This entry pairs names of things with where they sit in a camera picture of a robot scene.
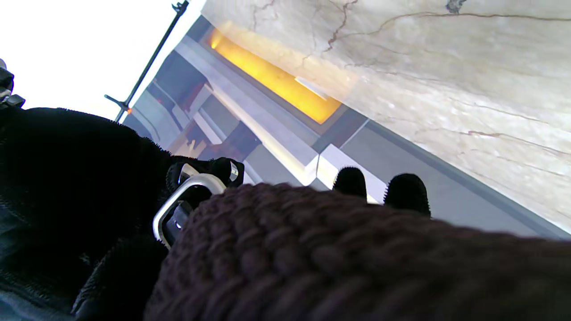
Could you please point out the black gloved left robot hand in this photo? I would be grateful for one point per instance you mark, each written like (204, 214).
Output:
(120, 281)

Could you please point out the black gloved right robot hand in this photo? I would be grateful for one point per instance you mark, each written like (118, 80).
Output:
(67, 178)

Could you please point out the dark brown woven belt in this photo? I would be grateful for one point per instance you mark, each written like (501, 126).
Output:
(357, 267)

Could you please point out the thin black tripod stand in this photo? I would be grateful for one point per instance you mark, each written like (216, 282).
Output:
(147, 67)

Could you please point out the black angled slab stand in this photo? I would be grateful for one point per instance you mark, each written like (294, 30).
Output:
(243, 142)

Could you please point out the light wooden counter shelf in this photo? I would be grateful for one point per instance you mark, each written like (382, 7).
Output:
(343, 165)

